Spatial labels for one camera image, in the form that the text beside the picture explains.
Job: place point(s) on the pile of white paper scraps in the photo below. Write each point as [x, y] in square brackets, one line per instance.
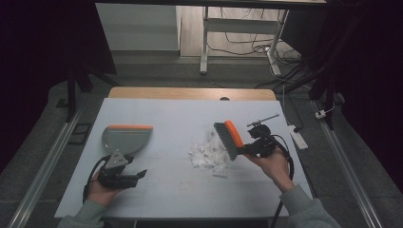
[206, 156]

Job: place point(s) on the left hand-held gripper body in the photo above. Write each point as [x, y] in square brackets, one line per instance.
[115, 171]

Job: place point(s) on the dark curtain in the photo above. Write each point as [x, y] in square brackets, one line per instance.
[364, 63]
[38, 47]

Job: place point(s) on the grey dustpan with orange edge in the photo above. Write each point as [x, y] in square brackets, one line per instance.
[130, 141]

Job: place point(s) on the small white adapter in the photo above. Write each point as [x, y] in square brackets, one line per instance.
[320, 114]

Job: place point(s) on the black stand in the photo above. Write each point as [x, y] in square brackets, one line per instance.
[71, 95]

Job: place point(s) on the orange brush with grey bristles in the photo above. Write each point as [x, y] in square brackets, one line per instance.
[234, 133]

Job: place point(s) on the person's left hand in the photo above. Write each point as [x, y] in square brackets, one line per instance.
[101, 194]

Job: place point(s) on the metal floor rail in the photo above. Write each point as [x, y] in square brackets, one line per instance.
[345, 164]
[44, 171]

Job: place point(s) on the white table cover board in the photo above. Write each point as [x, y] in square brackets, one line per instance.
[177, 120]

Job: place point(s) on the wooden table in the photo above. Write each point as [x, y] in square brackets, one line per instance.
[190, 93]

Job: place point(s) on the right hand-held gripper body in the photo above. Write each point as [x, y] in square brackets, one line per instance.
[263, 144]

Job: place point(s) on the person's right hand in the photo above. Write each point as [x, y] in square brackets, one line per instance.
[274, 167]

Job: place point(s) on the white power strip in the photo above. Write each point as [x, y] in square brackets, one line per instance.
[299, 139]

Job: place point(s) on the white desk frame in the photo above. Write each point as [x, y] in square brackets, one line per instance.
[240, 25]

